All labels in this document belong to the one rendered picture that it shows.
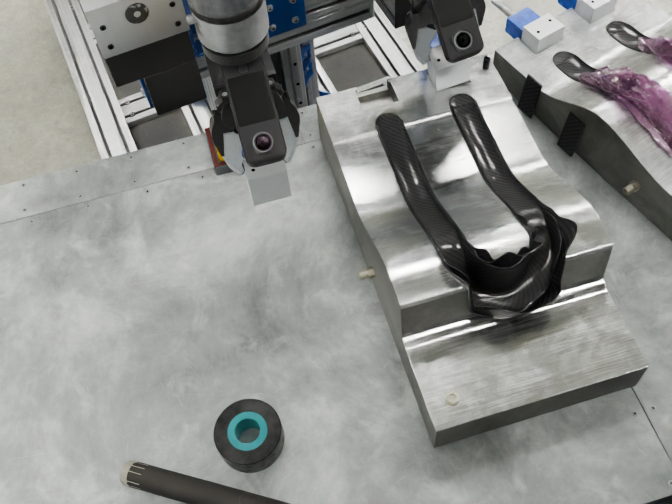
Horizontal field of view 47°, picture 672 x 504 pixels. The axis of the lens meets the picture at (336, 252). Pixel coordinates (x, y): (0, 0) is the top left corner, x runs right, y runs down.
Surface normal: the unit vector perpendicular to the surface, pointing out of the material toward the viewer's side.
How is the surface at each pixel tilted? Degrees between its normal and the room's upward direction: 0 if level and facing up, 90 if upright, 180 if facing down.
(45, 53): 0
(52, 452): 0
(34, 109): 0
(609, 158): 90
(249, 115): 30
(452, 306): 84
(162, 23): 90
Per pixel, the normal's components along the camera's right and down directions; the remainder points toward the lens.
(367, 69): -0.06, -0.52
